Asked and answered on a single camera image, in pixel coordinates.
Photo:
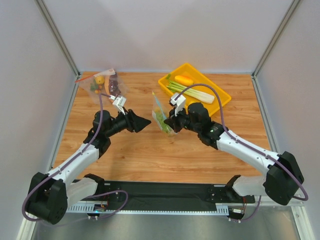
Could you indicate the blue zip top bag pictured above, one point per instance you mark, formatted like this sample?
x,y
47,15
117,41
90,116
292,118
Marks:
x,y
156,102

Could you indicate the fake purple grapes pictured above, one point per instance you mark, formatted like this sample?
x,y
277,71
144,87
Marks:
x,y
113,85

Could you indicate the right aluminium frame post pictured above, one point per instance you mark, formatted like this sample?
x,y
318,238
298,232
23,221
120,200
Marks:
x,y
276,36

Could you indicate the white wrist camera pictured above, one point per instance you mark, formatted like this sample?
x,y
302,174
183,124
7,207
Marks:
x,y
177,101
118,102

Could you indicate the fake orange mango upper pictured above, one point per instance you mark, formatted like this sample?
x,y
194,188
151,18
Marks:
x,y
183,80

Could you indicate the yellow plastic tray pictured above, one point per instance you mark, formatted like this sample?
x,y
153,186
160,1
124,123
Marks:
x,y
221,98

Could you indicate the left aluminium frame post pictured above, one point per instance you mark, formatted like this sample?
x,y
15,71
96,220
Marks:
x,y
57,35

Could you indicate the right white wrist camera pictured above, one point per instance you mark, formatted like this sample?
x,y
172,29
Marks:
x,y
177,101

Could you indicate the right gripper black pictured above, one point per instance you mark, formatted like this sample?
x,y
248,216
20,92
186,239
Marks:
x,y
179,121

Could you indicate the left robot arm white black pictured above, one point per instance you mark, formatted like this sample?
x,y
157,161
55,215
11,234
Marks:
x,y
51,193

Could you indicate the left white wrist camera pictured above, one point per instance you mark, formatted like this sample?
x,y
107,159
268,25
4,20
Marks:
x,y
118,102

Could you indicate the fake yellow apple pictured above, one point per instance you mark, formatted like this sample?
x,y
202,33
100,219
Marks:
x,y
100,80

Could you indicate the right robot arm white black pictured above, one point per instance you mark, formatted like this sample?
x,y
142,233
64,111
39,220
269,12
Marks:
x,y
282,174

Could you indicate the fake green lettuce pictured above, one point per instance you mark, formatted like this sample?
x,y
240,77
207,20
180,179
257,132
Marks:
x,y
159,119

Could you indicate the fake orange sausage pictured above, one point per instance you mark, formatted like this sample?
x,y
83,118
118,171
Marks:
x,y
106,85

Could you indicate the fake celery stalk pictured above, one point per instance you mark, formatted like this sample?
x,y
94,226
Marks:
x,y
196,94

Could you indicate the red zip top bag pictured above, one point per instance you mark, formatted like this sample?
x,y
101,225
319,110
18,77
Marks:
x,y
93,90

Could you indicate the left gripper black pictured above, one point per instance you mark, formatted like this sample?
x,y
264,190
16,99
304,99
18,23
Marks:
x,y
130,120

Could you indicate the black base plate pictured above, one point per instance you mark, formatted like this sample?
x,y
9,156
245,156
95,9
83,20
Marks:
x,y
165,197

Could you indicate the aluminium frame post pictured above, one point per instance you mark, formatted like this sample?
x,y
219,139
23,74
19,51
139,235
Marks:
x,y
57,35
276,36

